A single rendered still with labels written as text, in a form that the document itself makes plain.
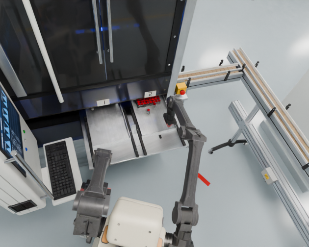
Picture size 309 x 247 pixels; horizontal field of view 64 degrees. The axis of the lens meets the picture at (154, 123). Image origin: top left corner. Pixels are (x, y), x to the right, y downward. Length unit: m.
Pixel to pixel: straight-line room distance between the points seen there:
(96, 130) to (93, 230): 1.03
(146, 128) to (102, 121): 0.32
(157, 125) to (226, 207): 1.22
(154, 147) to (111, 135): 0.31
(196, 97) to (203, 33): 1.33
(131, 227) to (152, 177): 1.57
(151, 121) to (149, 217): 0.93
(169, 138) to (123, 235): 0.89
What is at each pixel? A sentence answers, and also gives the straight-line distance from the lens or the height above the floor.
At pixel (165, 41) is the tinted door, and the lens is 1.52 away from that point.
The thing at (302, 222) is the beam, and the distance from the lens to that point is 2.30.
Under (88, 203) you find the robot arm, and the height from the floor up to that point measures 1.62.
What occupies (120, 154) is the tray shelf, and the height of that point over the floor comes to 0.88.
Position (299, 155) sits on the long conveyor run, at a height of 0.92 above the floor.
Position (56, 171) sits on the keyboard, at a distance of 1.76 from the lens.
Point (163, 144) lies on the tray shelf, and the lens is 1.74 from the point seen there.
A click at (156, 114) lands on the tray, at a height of 0.88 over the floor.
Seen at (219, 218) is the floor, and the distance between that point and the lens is 2.60.
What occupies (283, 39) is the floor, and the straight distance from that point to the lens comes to 4.72.
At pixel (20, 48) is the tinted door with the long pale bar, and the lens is 1.41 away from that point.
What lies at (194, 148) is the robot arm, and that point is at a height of 1.40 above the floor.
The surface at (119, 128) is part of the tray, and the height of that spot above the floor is 0.88.
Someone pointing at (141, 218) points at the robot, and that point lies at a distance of 1.04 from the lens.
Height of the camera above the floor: 2.40
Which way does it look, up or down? 56 degrees down
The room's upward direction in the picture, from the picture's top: 10 degrees clockwise
